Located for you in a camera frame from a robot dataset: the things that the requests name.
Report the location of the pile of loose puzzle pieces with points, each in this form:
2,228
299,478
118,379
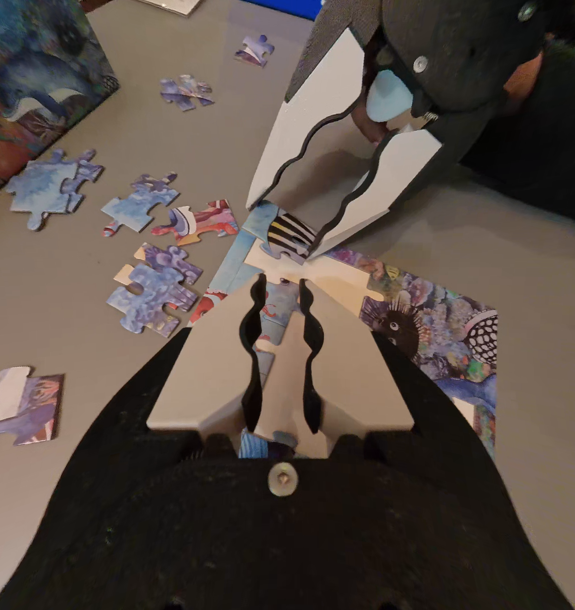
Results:
149,295

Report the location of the pink lined coral puzzle piece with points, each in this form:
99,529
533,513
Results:
197,97

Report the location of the white patch blue puzzle piece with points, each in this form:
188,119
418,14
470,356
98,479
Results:
25,410

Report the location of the blue plastic object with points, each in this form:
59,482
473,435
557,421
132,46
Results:
297,7

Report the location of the person's right hand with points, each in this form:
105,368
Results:
368,126

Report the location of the purple white tabbed puzzle piece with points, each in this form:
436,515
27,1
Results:
255,50

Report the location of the striped fish puzzle piece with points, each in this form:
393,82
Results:
287,233

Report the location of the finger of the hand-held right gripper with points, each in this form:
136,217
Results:
316,105
401,171

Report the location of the ocean jigsaw puzzle board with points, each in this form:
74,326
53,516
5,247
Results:
439,324

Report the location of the illustrated puzzle box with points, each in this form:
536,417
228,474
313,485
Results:
30,86

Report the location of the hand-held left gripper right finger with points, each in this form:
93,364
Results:
359,376

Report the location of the purple blue puzzle piece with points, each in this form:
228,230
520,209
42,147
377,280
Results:
178,90

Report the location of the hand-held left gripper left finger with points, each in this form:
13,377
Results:
201,376

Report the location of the person's right forearm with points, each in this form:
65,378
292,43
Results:
544,143

